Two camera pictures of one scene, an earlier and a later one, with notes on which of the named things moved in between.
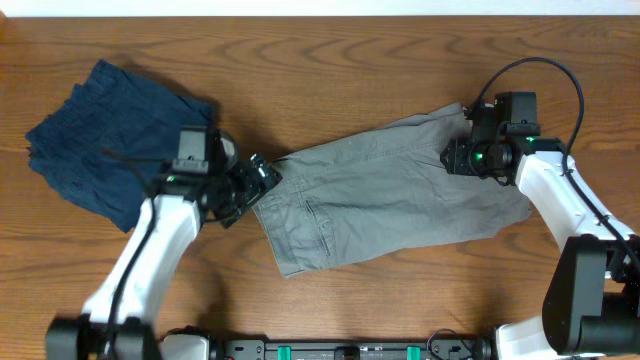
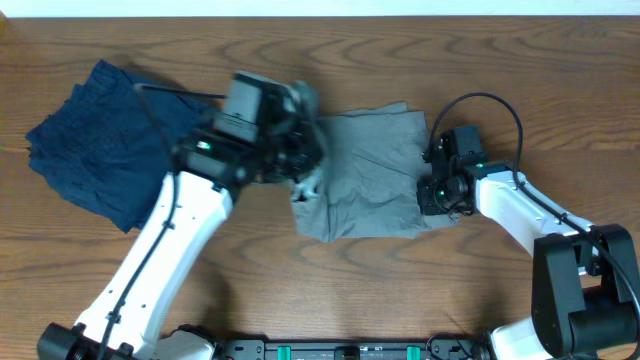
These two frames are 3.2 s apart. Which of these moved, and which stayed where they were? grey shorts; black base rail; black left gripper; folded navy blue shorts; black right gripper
Moved: black left gripper; grey shorts; black right gripper
Stayed: folded navy blue shorts; black base rail
